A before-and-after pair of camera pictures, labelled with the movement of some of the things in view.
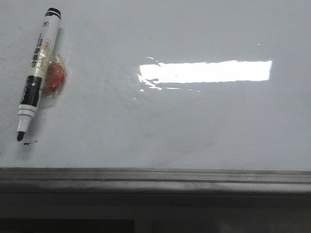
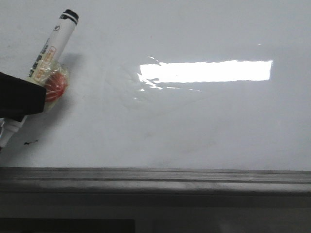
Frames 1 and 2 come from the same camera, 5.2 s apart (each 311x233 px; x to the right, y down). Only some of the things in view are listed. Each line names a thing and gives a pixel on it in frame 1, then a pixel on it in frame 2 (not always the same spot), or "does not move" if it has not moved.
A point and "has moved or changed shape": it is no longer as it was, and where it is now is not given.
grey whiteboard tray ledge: x=63 y=179 does not move
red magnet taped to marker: x=55 y=76 has moved or changed shape
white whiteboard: x=161 y=84 does not move
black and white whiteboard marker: x=31 y=94 has moved or changed shape
